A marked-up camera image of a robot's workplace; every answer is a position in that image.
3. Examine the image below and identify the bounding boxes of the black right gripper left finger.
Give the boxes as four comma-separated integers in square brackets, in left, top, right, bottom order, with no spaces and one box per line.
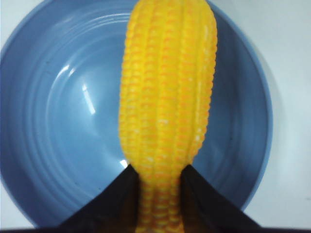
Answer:
[38,165,139,233]

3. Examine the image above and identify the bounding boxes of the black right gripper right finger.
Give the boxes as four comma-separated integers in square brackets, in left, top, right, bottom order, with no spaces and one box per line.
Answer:
[179,164,263,233]

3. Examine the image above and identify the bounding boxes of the blue round plate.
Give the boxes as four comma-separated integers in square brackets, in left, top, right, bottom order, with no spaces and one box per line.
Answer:
[0,0,273,227]

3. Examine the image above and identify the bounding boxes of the yellow corn cob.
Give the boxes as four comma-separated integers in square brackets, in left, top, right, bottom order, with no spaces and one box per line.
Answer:
[119,0,218,233]

